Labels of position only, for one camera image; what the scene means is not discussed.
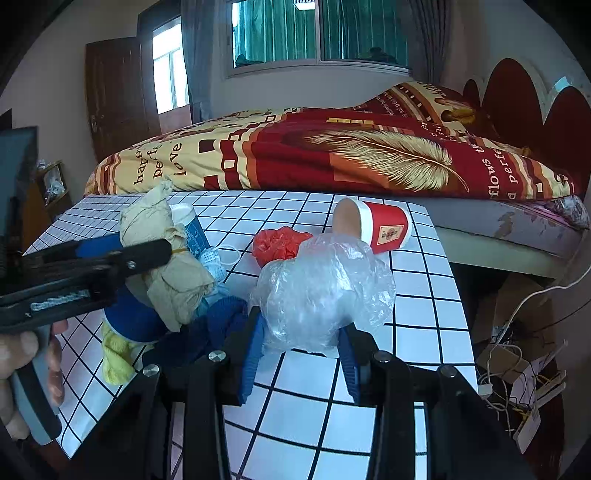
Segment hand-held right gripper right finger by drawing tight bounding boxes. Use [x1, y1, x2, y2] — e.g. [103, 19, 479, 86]
[336, 323, 532, 480]

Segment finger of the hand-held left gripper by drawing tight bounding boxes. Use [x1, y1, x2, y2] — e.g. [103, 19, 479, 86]
[23, 234, 123, 268]
[83, 239, 172, 289]

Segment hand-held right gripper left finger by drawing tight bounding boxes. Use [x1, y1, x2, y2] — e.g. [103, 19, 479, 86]
[69, 307, 274, 480]

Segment beige cloth bundle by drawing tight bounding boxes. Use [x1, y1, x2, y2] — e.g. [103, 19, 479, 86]
[119, 180, 217, 333]

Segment blue paper cup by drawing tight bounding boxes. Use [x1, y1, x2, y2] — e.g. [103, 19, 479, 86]
[170, 203, 213, 259]

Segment clear plastic bag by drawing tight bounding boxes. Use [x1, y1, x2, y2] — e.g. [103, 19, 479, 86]
[249, 232, 398, 358]

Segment red plastic bag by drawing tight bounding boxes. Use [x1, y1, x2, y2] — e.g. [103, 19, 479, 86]
[252, 227, 315, 269]

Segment person's left hand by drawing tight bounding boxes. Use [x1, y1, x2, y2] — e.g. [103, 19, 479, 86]
[0, 320, 70, 441]

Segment dark blue knit cloth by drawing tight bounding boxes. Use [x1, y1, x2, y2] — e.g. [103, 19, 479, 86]
[157, 295, 252, 370]

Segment blue fabric bundle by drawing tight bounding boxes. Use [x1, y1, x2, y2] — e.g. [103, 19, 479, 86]
[104, 286, 167, 344]

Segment blue face mask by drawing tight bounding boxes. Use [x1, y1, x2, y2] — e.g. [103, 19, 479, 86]
[199, 244, 241, 282]

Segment yellow cloth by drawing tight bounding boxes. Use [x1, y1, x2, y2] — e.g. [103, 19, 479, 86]
[100, 320, 141, 386]

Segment red paper cup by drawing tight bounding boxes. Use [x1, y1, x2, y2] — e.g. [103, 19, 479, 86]
[333, 197, 411, 256]

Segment cardboard box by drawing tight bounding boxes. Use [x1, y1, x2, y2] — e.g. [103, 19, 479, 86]
[475, 342, 527, 385]

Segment brown wooden door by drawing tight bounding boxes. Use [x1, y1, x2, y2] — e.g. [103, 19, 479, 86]
[85, 37, 160, 162]

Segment grey window curtain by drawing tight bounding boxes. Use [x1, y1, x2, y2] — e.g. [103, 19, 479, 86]
[402, 0, 455, 86]
[180, 0, 218, 123]

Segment bed with red-yellow blanket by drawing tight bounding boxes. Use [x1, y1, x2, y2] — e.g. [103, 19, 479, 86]
[83, 80, 583, 201]

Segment bed with grey mattress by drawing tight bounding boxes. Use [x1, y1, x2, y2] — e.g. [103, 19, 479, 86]
[429, 194, 591, 278]

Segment sliding glass window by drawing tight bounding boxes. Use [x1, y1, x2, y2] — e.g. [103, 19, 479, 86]
[224, 0, 411, 79]

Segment red scalloped headboard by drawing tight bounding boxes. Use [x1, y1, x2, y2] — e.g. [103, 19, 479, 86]
[462, 58, 591, 153]

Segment white router and cables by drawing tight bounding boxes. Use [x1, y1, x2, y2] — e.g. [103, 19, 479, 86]
[508, 369, 568, 453]

